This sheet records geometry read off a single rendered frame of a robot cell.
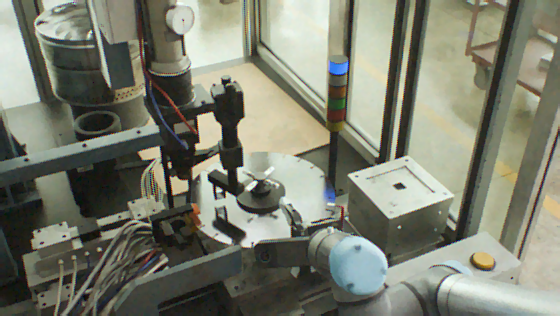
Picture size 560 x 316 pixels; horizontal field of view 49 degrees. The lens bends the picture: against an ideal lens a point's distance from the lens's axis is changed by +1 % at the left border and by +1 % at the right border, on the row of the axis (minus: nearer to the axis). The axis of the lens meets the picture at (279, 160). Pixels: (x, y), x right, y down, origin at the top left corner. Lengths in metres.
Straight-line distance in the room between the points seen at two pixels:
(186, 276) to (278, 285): 0.25
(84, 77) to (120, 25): 0.72
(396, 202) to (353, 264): 0.59
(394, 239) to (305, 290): 0.24
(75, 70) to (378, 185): 0.89
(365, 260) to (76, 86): 1.17
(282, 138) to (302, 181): 0.51
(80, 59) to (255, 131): 0.56
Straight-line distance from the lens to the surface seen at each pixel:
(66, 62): 1.78
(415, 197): 1.44
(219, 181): 1.26
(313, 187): 1.36
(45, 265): 1.43
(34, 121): 2.12
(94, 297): 1.28
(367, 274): 0.86
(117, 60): 1.20
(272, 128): 1.91
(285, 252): 1.02
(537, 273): 2.66
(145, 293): 1.13
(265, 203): 1.30
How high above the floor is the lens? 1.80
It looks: 36 degrees down
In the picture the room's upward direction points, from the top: 1 degrees counter-clockwise
